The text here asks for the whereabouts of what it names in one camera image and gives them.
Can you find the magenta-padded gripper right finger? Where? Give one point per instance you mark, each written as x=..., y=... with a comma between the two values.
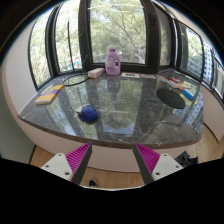
x=148, y=158

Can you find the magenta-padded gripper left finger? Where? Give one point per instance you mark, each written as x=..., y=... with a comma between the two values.
x=78, y=158

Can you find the blue and white computer mouse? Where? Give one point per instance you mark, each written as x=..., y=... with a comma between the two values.
x=88, y=114

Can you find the round black mouse pad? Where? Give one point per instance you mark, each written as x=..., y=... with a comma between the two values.
x=170, y=98

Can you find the blue and white box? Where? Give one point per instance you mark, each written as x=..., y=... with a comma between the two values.
x=188, y=94

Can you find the cream paperback book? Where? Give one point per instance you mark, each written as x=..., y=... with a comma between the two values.
x=185, y=86

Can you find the pale printed magazine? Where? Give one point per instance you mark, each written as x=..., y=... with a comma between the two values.
x=148, y=76

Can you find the orange and white cardboard box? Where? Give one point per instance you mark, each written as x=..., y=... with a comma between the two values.
x=96, y=73

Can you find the purple detergent bottle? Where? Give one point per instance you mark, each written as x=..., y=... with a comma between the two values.
x=112, y=63

